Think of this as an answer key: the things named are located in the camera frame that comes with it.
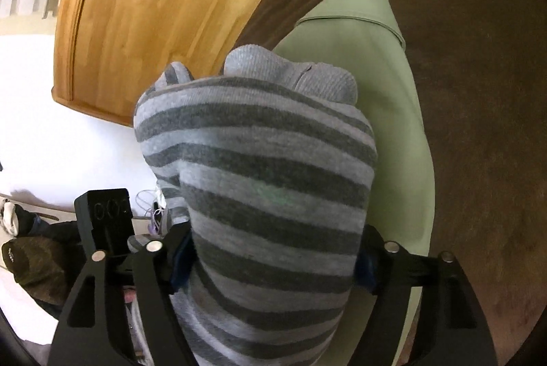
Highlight grey striped hoodie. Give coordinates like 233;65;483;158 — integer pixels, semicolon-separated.
128;44;380;366

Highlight wooden headboard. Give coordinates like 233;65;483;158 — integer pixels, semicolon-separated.
51;0;325;128

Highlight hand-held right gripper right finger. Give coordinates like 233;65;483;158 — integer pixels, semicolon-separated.
355;225;496;366

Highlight tangled cables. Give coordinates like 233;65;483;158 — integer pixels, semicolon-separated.
134;187;172;236

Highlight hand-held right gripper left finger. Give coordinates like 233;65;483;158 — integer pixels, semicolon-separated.
47;223;193;366

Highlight folded green garment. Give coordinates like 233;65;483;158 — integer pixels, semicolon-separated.
271;0;437;366

